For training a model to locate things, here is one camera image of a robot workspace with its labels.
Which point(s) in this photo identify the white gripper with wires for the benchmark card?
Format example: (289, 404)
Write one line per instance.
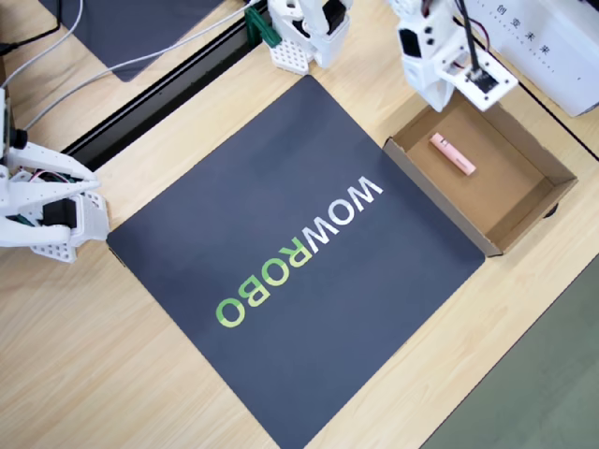
(60, 239)

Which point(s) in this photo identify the green table clamp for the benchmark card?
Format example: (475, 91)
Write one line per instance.
(259, 25)

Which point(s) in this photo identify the white robot arm with clamp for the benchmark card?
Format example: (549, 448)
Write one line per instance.
(323, 42)

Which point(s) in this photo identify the white camera mount with chip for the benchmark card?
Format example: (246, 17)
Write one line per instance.
(496, 70)

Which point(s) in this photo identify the wrist camera module black lens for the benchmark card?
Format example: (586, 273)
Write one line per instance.
(18, 136)

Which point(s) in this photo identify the plain dark mat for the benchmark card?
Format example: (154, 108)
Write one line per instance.
(140, 23)

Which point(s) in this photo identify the white device top right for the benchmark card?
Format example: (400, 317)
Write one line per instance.
(552, 51)

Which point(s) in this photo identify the black aluminium rail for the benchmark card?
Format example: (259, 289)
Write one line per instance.
(154, 98)

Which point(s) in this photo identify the open brown cardboard box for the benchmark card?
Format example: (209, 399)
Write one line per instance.
(496, 196)

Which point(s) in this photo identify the dark mat WOWROBO print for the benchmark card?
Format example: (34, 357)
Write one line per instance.
(290, 187)

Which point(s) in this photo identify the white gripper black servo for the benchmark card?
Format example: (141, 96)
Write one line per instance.
(434, 94)

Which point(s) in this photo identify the pink stick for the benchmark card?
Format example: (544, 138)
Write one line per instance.
(451, 153)

